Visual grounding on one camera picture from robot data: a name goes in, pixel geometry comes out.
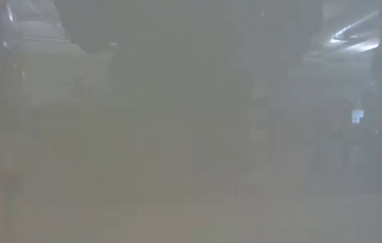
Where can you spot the light grey plastic bin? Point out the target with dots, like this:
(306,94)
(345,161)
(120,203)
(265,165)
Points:
(191,168)

